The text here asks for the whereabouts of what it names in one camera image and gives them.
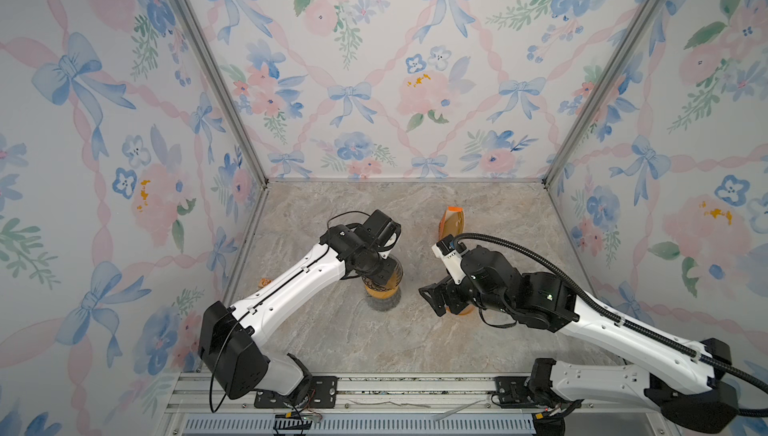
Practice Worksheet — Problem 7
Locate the orange coffee filter packet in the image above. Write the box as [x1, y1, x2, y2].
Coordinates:
[438, 207, 465, 240]

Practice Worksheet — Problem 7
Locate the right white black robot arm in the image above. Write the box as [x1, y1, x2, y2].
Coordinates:
[419, 240, 739, 434]

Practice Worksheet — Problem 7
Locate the aluminium frame rail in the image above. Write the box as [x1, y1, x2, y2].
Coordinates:
[155, 373, 681, 435]

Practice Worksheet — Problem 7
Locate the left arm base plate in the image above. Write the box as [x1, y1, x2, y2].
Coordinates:
[254, 376, 339, 410]

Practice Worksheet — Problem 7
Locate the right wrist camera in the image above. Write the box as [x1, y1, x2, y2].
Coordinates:
[432, 235, 467, 285]

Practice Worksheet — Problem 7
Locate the clear grey glass pitcher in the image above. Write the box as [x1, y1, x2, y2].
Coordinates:
[365, 291, 401, 312]

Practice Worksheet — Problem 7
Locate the clear grey glass dripper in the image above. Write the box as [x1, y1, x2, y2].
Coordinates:
[362, 256, 403, 293]

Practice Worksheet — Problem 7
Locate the orange glass carafe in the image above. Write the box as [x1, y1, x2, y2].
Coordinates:
[447, 306, 475, 316]

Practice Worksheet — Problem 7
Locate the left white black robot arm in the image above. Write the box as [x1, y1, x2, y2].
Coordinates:
[198, 210, 402, 408]

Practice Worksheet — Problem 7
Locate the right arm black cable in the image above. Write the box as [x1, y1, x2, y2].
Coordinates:
[452, 233, 768, 418]

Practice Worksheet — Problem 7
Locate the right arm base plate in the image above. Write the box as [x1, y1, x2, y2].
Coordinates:
[491, 376, 537, 409]

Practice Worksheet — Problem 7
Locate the wooden dripper ring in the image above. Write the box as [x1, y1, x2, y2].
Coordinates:
[363, 279, 403, 300]

